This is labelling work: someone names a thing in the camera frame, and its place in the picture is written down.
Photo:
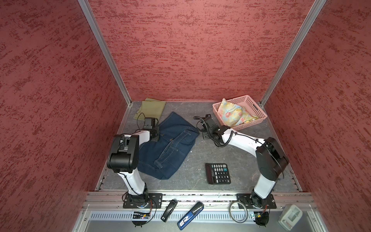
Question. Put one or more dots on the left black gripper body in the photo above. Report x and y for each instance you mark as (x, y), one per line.
(156, 130)

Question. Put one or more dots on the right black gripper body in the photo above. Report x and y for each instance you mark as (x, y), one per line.
(209, 134)

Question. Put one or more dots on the olive green skirt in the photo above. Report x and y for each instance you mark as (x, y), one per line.
(150, 108)

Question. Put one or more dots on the blue denim skirt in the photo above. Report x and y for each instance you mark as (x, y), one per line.
(163, 158)

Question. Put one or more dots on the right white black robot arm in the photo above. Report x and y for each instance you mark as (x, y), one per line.
(271, 159)

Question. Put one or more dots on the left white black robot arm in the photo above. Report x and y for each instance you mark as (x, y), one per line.
(123, 160)

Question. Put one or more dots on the pastel patterned cloth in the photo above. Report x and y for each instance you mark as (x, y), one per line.
(234, 115)

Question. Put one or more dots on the pink plastic basket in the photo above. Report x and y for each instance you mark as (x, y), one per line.
(250, 105)

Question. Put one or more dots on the black desk calculator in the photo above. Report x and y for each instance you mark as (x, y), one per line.
(217, 174)

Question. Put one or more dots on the left small circuit board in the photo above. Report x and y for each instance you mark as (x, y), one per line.
(141, 215)

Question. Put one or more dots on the small circuit board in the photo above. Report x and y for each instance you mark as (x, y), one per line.
(141, 215)
(261, 219)

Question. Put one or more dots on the blue black stapler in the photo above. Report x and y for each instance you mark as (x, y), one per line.
(190, 215)

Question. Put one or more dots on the right small circuit board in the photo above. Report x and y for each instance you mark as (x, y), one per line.
(261, 219)

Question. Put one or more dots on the grey plastic dispenser box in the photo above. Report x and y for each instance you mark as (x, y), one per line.
(290, 217)

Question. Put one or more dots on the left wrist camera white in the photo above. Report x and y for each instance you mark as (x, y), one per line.
(150, 123)

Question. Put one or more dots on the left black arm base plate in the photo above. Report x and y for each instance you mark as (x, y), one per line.
(152, 200)

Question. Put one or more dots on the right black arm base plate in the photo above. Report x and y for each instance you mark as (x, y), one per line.
(243, 200)

